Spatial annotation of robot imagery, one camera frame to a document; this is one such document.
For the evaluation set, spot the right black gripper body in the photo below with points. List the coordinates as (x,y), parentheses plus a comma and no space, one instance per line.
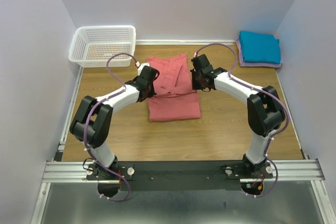
(196,82)

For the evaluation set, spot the white plastic basket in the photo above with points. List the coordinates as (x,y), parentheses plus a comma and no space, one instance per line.
(92,46)

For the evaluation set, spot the folded teal t shirt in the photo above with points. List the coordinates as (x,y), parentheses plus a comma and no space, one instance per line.
(259,48)

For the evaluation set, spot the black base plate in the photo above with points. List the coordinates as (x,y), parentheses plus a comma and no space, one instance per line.
(128,177)

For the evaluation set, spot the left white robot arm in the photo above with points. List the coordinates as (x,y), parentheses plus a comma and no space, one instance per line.
(91,123)

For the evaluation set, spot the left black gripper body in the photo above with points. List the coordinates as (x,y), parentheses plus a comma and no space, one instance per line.
(151,92)

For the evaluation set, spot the folded lavender t shirt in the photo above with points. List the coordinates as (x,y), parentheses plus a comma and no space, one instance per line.
(242,63)

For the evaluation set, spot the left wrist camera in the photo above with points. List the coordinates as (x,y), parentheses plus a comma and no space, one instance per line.
(141,65)

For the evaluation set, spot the aluminium rail frame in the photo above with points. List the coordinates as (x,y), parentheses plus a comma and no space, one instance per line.
(293,195)

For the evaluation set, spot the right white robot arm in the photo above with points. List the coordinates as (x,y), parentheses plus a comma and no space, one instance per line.
(265,112)

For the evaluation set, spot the pink t shirt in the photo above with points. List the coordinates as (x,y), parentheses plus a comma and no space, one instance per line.
(175,98)

